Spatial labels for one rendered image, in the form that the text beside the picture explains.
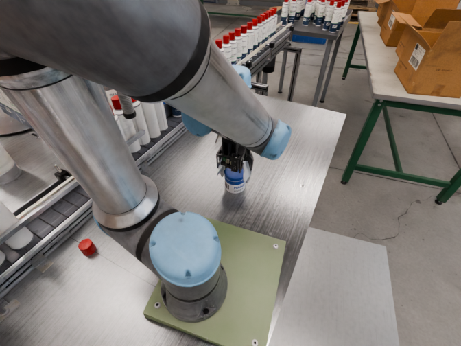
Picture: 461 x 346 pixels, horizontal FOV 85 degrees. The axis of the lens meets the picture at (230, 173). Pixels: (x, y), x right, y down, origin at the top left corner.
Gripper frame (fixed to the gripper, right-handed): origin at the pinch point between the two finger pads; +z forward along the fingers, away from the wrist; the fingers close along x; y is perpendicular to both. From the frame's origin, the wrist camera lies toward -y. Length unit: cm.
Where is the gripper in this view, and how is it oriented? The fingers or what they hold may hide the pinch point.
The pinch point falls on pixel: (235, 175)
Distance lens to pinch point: 82.5
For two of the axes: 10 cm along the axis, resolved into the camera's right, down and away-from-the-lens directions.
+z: 0.0, 7.2, 6.9
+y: -3.1, 6.6, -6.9
